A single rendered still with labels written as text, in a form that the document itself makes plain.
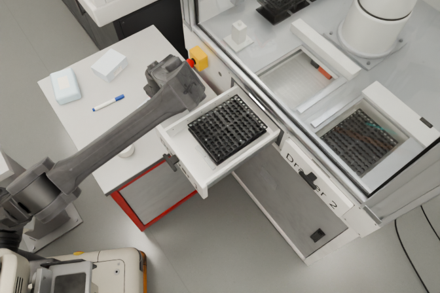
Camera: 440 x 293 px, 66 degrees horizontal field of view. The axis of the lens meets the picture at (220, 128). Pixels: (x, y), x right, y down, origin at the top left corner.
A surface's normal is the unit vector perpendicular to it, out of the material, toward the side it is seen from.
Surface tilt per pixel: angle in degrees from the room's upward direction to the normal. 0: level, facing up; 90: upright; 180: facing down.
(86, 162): 47
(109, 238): 0
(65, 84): 0
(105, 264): 0
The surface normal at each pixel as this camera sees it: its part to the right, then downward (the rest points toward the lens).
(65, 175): 0.18, 0.28
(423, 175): -0.80, 0.52
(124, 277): 0.01, -0.49
